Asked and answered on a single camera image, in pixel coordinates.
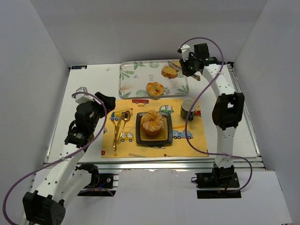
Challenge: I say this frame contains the twisted croissant bread roll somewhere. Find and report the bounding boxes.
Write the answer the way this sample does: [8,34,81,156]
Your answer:
[146,82,164,97]

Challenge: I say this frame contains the dark green mug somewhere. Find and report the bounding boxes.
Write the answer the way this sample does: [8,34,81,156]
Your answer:
[180,98,197,121]

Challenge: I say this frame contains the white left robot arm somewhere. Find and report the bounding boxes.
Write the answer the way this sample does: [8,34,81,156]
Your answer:
[22,91,116,225]

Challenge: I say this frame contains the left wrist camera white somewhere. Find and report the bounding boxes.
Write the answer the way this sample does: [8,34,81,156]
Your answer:
[72,86,93,104]

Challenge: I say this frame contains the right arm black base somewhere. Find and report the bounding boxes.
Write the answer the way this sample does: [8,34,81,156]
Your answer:
[191,165,241,199]

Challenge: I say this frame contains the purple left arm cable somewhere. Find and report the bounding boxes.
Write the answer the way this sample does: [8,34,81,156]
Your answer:
[2,92,113,225]

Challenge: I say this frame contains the gold spoon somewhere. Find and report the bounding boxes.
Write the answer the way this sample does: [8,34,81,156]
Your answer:
[117,110,131,145]

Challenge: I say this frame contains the large sugared round bread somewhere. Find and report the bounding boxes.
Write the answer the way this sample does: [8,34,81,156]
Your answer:
[141,110,164,135]

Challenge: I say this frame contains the black square amber plate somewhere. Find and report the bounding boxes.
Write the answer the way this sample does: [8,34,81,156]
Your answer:
[135,112,173,148]

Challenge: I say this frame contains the leaf pattern serving tray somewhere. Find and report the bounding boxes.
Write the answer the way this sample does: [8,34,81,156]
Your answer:
[119,60,190,99]

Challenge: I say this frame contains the yellow vehicle print placemat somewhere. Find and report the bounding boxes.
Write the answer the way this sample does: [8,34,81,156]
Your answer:
[101,98,208,158]

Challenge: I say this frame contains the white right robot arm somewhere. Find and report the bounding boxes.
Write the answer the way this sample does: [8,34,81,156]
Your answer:
[178,44,245,169]

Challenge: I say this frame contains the garlic toast bread slice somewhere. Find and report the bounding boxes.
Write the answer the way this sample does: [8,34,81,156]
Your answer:
[161,66,178,79]

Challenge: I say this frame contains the aluminium table frame rail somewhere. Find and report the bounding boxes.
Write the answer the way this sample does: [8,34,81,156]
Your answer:
[45,64,265,173]

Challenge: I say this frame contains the gold knife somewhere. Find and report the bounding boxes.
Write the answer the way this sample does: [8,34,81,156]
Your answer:
[113,112,126,150]

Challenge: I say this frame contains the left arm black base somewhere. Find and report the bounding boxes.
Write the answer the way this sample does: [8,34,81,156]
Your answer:
[73,163,119,197]

